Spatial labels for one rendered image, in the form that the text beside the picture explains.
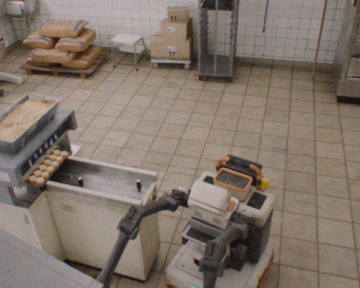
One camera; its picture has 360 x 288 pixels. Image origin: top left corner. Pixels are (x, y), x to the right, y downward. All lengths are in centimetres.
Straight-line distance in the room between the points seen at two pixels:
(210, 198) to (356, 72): 345
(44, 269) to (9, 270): 9
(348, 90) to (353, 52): 51
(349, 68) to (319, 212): 208
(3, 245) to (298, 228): 286
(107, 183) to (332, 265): 190
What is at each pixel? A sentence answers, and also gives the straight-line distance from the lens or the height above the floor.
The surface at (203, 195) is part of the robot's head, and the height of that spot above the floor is 111.
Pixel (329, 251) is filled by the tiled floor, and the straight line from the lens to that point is 358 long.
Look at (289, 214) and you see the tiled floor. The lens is 377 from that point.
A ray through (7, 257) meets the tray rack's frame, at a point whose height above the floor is 182.
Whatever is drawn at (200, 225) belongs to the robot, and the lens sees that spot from 245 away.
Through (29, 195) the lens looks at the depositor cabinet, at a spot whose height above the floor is 84.
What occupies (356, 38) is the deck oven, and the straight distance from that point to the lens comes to 514.
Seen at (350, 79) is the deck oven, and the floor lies 40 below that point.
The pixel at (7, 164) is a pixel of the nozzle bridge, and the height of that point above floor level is 118.
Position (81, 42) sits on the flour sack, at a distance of 605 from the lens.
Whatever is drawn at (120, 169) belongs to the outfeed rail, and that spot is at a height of 89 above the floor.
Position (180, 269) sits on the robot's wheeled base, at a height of 28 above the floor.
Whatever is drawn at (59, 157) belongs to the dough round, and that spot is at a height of 92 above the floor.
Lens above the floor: 267
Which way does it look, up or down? 36 degrees down
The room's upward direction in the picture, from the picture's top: 3 degrees counter-clockwise
